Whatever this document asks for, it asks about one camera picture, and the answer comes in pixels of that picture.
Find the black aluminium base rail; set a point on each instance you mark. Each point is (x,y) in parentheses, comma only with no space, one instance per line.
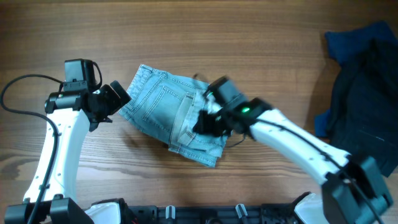
(280,213)

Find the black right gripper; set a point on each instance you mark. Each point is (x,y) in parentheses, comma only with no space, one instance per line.
(201,126)

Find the light blue denim shorts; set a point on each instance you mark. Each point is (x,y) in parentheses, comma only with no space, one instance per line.
(166,107)

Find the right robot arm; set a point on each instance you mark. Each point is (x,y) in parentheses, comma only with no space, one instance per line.
(352,187)

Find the black garment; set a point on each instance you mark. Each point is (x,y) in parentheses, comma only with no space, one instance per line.
(363,110)

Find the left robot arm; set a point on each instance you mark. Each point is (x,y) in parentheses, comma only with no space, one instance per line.
(78,107)

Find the navy blue garment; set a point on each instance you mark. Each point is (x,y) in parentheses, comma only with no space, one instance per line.
(343,46)

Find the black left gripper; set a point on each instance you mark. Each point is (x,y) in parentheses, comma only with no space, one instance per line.
(115,102)

